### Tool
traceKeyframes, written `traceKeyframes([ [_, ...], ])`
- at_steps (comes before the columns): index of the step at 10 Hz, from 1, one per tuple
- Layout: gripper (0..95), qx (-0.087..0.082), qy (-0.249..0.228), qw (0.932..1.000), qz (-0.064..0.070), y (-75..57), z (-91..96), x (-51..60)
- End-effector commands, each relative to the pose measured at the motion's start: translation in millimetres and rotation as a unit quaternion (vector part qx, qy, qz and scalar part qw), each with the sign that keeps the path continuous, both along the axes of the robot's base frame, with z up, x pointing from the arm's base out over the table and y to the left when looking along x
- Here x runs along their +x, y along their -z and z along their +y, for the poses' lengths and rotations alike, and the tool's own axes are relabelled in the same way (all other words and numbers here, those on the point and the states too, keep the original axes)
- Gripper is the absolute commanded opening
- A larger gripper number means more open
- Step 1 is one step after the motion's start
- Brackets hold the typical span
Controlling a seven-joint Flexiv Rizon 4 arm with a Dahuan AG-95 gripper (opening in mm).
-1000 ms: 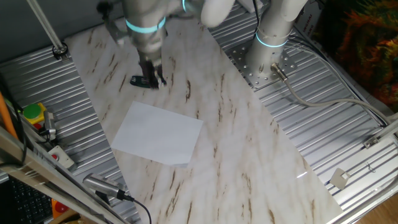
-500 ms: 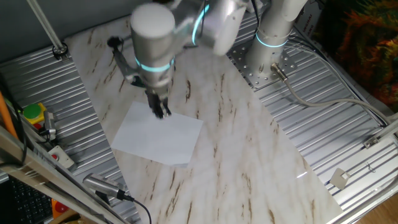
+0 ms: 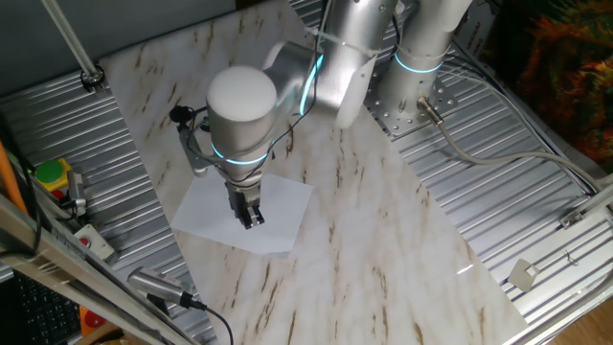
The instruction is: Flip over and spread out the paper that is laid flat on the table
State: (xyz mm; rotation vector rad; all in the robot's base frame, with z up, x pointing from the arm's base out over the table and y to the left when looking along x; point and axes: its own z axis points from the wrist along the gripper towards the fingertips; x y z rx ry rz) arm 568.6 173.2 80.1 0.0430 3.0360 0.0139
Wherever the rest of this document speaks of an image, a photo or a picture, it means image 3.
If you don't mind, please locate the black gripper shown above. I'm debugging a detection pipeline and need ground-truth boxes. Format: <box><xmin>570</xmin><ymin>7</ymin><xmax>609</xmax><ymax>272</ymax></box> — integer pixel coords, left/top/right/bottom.
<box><xmin>224</xmin><ymin>179</ymin><xmax>266</xmax><ymax>230</ymax></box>

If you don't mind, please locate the white paper sheet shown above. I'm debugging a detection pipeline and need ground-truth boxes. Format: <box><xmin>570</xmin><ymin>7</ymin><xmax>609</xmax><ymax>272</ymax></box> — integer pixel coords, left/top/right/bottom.
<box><xmin>170</xmin><ymin>172</ymin><xmax>314</xmax><ymax>256</ymax></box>

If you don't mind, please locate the marble pattern table mat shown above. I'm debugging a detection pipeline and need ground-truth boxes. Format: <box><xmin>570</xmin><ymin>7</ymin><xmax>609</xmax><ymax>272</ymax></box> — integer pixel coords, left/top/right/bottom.
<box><xmin>99</xmin><ymin>0</ymin><xmax>528</xmax><ymax>345</ymax></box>

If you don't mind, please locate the orange box red button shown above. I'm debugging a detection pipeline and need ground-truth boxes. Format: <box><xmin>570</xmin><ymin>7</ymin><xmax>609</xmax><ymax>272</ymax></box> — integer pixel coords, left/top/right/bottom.
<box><xmin>79</xmin><ymin>306</ymin><xmax>109</xmax><ymax>336</ymax></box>

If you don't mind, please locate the yellow button box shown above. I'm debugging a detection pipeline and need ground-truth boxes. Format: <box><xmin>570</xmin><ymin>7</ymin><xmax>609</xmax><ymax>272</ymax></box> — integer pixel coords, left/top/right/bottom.
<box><xmin>35</xmin><ymin>157</ymin><xmax>73</xmax><ymax>191</ymax></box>

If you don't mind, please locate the black keyboard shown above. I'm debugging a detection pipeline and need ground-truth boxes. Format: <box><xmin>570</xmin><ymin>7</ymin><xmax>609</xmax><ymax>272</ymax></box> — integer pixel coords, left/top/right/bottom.
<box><xmin>0</xmin><ymin>272</ymin><xmax>82</xmax><ymax>345</ymax></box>

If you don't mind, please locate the orange pole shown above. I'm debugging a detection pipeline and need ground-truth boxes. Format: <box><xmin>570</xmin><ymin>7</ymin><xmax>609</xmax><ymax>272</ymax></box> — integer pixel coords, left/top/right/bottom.
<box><xmin>0</xmin><ymin>138</ymin><xmax>28</xmax><ymax>215</ymax></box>

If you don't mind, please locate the aluminium stand pole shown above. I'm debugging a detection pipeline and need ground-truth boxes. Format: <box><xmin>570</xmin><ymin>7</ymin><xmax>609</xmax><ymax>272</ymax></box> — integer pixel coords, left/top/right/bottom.
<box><xmin>40</xmin><ymin>0</ymin><xmax>106</xmax><ymax>93</ymax></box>

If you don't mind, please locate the colourful furry cloth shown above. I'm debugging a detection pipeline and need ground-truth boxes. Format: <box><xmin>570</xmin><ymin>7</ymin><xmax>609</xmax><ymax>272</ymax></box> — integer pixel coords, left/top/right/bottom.
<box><xmin>478</xmin><ymin>0</ymin><xmax>613</xmax><ymax>173</ymax></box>

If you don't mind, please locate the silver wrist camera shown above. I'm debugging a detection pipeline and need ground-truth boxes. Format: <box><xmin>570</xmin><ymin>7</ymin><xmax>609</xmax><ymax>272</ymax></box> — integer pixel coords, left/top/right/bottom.
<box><xmin>177</xmin><ymin>122</ymin><xmax>215</xmax><ymax>177</ymax></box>

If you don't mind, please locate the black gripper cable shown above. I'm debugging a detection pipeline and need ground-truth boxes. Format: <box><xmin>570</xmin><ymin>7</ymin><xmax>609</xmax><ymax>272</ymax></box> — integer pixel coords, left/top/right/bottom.
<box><xmin>238</xmin><ymin>13</ymin><xmax>403</xmax><ymax>186</ymax></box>

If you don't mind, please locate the black usb cable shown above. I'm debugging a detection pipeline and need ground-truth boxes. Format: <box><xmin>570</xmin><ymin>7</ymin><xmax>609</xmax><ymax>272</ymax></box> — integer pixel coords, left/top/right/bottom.
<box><xmin>181</xmin><ymin>292</ymin><xmax>235</xmax><ymax>345</ymax></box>

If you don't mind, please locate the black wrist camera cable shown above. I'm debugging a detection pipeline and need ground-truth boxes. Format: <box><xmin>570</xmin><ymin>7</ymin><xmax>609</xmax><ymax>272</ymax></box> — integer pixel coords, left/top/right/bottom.
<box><xmin>169</xmin><ymin>103</ymin><xmax>215</xmax><ymax>162</ymax></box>

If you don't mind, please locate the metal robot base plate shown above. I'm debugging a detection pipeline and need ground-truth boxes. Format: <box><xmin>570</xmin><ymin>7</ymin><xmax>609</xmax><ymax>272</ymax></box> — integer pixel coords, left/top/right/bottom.
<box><xmin>363</xmin><ymin>66</ymin><xmax>459</xmax><ymax>140</ymax></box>

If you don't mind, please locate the small silver camera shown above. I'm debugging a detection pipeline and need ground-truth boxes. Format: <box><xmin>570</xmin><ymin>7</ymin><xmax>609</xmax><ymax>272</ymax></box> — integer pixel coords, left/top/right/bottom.
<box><xmin>65</xmin><ymin>170</ymin><xmax>88</xmax><ymax>217</ymax></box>

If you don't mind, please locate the aluminium frame beam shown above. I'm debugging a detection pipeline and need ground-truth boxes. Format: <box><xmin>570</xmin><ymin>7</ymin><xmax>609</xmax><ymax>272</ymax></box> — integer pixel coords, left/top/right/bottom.
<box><xmin>0</xmin><ymin>191</ymin><xmax>197</xmax><ymax>345</ymax></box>

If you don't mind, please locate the thick grey cable metal plug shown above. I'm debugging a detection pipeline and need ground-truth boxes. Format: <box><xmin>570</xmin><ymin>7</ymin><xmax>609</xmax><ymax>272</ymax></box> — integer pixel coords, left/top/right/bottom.
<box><xmin>416</xmin><ymin>95</ymin><xmax>604</xmax><ymax>193</ymax></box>

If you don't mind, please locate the white adhesive cable mount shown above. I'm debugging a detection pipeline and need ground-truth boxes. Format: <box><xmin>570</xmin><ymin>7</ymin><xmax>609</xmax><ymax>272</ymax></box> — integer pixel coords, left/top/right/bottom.
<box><xmin>507</xmin><ymin>258</ymin><xmax>541</xmax><ymax>293</ymax></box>

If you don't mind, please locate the small metal corner bracket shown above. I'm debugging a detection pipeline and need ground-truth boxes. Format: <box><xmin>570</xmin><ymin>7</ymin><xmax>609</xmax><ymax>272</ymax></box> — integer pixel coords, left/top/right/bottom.
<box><xmin>558</xmin><ymin>209</ymin><xmax>586</xmax><ymax>230</ymax></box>

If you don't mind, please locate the aluminium profile rail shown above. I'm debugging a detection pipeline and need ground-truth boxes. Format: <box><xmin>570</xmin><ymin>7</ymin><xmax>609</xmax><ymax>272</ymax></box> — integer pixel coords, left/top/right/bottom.
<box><xmin>577</xmin><ymin>174</ymin><xmax>613</xmax><ymax>217</ymax></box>

